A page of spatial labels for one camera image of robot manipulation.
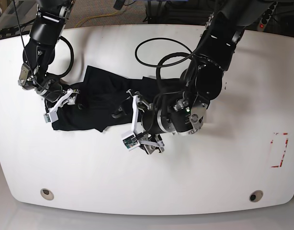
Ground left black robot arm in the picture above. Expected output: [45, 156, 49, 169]
[122, 0, 275, 154]

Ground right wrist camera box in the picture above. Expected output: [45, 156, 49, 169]
[44, 112, 58, 123]

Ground left table grommet hole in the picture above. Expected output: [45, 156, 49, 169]
[40, 188, 54, 201]

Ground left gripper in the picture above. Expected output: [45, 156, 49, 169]
[111, 90, 164, 155]

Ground right table grommet hole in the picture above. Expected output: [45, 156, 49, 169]
[249, 190, 263, 203]

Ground table grommet hole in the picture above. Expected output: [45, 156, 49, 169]
[40, 188, 54, 201]
[249, 190, 263, 203]

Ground black T-shirt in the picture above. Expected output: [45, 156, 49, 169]
[45, 65, 186, 133]

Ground red tape rectangle marking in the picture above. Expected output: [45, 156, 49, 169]
[269, 132, 289, 168]

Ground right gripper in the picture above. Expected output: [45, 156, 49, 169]
[44, 89, 86, 115]

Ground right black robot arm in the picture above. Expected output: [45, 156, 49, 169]
[18, 0, 87, 109]

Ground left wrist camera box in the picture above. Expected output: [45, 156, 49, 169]
[122, 133, 140, 151]

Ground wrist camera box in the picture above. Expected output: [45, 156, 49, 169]
[122, 133, 140, 151]
[44, 112, 58, 123]

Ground white power strip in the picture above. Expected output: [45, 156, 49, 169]
[257, 1, 278, 32]

